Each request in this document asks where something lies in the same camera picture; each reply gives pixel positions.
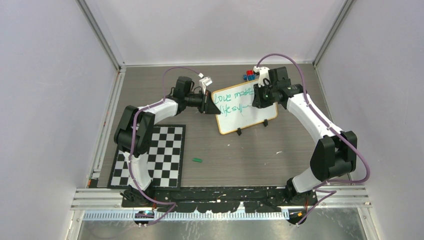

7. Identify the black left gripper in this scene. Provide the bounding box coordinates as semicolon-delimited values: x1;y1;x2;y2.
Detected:
185;89;221;115

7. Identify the yellow framed whiteboard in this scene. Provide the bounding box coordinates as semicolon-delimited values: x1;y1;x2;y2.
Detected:
211;80;278;135

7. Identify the black white chessboard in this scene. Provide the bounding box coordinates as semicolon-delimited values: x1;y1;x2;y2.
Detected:
107;124;186;191

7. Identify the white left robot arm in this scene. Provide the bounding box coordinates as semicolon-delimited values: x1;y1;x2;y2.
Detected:
113;75;221;207

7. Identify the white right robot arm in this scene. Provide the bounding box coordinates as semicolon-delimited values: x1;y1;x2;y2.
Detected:
252;66;358;205

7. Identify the blue red toy car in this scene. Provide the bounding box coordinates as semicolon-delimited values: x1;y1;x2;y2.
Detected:
243;70;256;82

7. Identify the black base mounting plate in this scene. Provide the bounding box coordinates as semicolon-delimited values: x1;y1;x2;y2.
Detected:
121;186;318;213

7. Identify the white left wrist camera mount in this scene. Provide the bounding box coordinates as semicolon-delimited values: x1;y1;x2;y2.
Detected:
198;73;213;94

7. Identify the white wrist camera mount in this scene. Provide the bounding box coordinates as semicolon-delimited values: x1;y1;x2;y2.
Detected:
198;73;213;94
253;66;271;88

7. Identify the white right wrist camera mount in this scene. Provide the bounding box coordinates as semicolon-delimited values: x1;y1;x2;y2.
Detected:
253;66;271;88

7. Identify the aluminium front rail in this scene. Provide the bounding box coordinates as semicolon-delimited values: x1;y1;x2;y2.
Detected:
71;186;372;222

